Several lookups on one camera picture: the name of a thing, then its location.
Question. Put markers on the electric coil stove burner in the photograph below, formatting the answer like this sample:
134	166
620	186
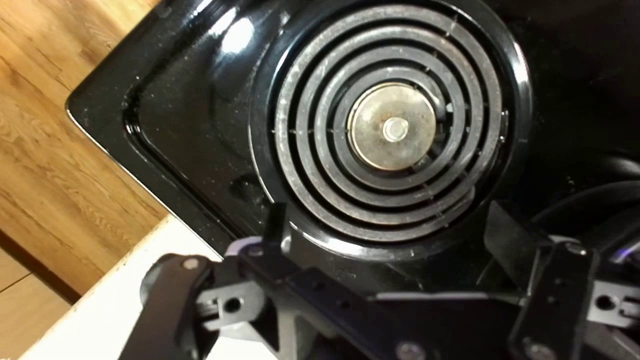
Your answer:
393	127

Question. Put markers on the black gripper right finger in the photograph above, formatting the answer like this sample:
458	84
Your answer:
521	246

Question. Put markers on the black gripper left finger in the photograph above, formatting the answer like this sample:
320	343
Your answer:
275	226

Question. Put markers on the black electric stove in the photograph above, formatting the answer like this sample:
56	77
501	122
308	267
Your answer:
192	113

